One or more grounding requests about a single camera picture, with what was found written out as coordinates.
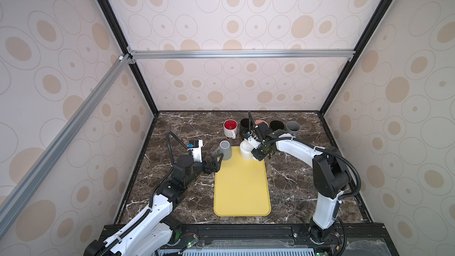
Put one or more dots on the yellow plastic tray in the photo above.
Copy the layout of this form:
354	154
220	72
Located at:
241	188

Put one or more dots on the small grey mug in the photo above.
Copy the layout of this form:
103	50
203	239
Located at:
225	149

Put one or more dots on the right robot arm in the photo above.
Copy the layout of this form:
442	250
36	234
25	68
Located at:
331	175

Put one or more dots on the back aluminium rail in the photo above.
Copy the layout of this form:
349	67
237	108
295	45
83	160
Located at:
239	54

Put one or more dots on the left aluminium rail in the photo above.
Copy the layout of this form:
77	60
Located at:
29	184

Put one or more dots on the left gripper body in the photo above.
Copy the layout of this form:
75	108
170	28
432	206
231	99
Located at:
208	169

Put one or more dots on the peach and cream mug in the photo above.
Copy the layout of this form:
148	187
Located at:
261	122

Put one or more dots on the white ribbed mug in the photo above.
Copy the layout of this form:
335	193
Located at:
246	151

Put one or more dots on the black mug white rim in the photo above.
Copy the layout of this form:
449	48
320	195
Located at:
245	130

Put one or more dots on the green lit circuit board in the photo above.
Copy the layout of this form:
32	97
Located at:
189	240

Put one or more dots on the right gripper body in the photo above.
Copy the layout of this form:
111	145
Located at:
260	152

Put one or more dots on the large grey mug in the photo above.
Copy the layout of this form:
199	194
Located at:
292	128

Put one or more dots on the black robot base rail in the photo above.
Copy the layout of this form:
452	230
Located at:
281	240

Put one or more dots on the black mug white base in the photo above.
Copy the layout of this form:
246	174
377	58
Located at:
277	125

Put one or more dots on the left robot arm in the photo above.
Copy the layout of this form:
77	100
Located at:
147	232

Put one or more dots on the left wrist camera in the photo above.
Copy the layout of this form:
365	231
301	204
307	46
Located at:
194	149

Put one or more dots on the aluminium rail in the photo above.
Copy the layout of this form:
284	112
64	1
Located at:
239	54
29	184

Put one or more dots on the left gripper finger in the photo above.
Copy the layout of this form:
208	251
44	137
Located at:
218	157
216	165

